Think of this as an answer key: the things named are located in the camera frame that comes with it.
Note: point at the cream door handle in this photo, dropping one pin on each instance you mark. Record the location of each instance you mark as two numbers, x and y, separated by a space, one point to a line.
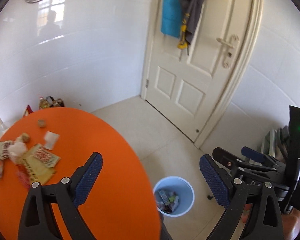
231 49

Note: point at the brown bag on floor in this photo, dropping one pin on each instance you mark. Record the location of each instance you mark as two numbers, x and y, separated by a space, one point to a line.
44 103

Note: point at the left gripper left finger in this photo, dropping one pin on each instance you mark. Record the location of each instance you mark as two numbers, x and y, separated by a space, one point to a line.
38 220

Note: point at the grey garment on door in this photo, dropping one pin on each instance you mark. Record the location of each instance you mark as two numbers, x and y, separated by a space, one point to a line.
193 7

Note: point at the white panelled door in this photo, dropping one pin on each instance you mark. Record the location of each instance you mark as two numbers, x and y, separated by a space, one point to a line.
193 91

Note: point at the crumpled white tissue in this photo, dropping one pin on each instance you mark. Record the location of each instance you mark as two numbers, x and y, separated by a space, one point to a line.
16 150

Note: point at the orange stool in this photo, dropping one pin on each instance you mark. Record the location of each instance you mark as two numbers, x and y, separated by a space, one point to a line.
291 222

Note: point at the light blue trash bin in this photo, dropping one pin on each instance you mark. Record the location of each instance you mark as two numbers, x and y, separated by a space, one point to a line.
174 196

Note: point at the brown food ball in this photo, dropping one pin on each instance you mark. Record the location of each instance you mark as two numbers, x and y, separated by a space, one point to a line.
24 137
41 123

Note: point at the large yellow snack packet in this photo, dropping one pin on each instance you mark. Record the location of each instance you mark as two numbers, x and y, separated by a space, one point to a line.
36 170

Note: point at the stacked items by wall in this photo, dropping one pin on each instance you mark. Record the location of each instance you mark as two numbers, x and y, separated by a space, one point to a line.
275 144

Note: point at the small red snack packet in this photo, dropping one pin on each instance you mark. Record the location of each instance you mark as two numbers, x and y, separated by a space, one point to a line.
24 179

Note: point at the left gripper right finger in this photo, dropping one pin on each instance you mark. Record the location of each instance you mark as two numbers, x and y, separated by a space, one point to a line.
264 221

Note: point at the yellow tool on door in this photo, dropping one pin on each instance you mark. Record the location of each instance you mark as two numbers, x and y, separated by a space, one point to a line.
183 44

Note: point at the blue cloth on door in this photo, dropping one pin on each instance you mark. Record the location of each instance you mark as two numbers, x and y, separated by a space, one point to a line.
171 18

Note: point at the green white snack wrapper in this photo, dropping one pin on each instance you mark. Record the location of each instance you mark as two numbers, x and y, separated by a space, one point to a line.
4 145

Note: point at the round orange table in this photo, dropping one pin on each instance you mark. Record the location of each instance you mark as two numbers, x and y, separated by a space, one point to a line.
99 189

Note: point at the red checkered snack packet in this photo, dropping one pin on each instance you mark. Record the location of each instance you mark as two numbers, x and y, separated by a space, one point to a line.
49 159

